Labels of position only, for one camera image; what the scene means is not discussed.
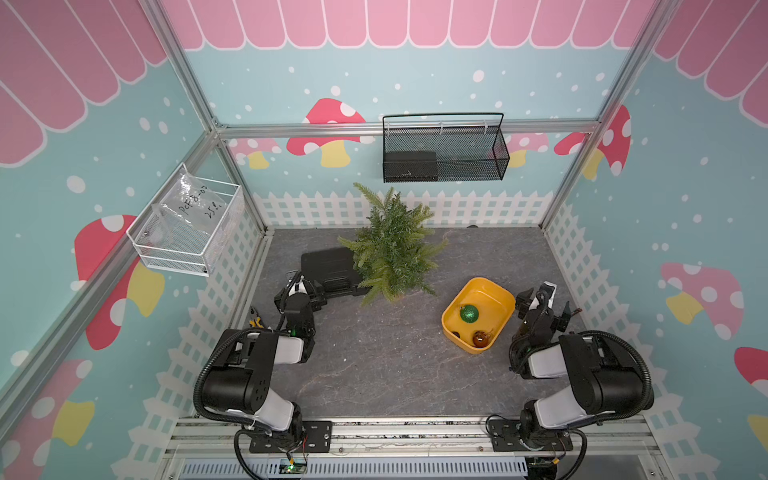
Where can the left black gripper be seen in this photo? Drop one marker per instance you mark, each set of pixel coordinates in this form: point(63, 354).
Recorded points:
point(318, 298)

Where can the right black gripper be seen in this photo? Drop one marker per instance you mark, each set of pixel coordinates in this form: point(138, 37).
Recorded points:
point(528, 303)

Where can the copper shiny ball ornament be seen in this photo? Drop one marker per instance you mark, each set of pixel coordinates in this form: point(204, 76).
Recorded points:
point(481, 339)

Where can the yellow plastic bin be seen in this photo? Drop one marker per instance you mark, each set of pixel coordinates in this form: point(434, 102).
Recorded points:
point(496, 306)

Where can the green glitter ball ornament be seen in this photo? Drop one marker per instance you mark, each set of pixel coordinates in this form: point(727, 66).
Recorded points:
point(469, 313)

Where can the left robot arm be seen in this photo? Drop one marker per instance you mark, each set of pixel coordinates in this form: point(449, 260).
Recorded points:
point(234, 386)

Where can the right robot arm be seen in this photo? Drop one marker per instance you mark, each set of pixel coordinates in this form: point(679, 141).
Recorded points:
point(608, 379)

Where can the small green christmas tree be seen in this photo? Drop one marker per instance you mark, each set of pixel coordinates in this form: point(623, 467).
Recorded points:
point(392, 253)

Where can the black flat box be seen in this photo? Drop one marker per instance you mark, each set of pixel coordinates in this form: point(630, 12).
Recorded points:
point(333, 270)

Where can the clear plastic zip bag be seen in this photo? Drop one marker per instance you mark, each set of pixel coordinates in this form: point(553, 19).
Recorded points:
point(192, 222)

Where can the green circuit board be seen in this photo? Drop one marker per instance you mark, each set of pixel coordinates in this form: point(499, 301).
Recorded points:
point(292, 467)

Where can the black box in basket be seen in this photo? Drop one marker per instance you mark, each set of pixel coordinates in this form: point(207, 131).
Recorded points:
point(410, 166)

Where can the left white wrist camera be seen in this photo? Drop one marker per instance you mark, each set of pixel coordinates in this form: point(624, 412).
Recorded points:
point(297, 287)

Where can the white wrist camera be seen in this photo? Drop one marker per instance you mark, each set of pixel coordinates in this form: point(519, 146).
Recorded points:
point(297, 287)
point(546, 294)

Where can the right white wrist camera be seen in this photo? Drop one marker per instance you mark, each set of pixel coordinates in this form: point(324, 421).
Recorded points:
point(546, 294)

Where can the yellow handled pliers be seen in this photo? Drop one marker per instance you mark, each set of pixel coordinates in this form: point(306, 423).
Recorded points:
point(254, 318)

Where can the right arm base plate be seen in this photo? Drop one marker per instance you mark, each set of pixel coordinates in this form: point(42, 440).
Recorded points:
point(514, 435)

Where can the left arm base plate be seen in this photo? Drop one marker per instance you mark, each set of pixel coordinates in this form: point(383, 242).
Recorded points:
point(311, 437)

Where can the white wire wall basket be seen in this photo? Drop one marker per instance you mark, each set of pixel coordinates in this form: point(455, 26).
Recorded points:
point(151, 257)

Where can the aluminium front rail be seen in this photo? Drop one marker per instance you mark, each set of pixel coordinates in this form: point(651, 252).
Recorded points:
point(436, 436)

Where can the black wire mesh basket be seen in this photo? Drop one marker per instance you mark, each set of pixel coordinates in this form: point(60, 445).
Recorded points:
point(469, 146)

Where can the white slotted cable duct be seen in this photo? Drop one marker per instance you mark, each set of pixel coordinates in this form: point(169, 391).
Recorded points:
point(394, 468)

